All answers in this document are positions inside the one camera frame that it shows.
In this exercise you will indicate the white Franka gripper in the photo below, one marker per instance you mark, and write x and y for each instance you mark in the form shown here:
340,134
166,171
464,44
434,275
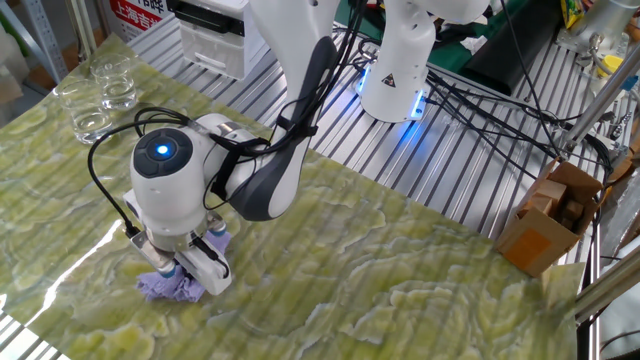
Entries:
207,280

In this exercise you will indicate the purple microfibre cloth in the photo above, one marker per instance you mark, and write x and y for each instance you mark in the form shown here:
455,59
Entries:
165,290

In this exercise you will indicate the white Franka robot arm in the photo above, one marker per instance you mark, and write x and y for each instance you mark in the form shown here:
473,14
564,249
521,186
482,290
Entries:
167,200

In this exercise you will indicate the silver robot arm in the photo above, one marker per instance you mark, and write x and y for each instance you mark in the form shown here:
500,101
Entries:
605,20

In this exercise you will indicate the green marble pattern mat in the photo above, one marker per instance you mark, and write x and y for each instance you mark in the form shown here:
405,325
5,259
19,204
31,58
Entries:
375,260

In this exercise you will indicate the clear glass beaker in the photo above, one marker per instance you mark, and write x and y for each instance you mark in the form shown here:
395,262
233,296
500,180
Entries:
92,125
117,92

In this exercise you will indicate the white plastic drawer box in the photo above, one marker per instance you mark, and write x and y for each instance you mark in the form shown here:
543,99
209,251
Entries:
215,50

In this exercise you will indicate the red and white sign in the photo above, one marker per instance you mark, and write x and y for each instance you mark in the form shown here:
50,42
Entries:
132,15

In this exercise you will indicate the thin silver pole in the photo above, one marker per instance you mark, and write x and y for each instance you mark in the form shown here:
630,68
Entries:
82,30

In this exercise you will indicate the clear plastic bag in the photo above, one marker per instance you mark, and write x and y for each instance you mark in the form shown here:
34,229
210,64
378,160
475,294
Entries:
12,65

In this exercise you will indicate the brown cardboard box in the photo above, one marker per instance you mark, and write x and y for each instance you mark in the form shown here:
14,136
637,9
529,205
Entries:
535,245

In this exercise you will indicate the wooden block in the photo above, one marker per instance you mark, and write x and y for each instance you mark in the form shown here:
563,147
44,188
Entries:
574,210
540,204
566,223
550,192

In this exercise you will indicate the white crumpled paper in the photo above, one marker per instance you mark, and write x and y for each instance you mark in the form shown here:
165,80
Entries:
472,44

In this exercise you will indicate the black foam mat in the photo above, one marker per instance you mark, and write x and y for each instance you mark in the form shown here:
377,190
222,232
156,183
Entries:
515,45

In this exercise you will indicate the yellow snack bag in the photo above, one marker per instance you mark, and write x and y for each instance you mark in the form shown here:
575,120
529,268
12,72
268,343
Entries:
572,12

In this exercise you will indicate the yellow cap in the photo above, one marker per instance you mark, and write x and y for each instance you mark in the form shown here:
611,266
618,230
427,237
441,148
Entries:
611,64

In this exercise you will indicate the blue clamp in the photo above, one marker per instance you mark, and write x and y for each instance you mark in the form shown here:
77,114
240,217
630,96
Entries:
630,83

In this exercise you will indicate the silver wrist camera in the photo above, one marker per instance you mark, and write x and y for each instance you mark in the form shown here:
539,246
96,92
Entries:
152,252

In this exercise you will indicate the grey perforated shelf post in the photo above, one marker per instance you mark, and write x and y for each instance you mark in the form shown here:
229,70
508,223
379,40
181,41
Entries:
45,40

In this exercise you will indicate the aluminium frame profile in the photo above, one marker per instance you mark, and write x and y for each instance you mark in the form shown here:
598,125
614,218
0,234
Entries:
610,287

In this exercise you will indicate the aluminium frame post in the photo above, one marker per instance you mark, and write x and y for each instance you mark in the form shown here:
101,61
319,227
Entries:
600,100

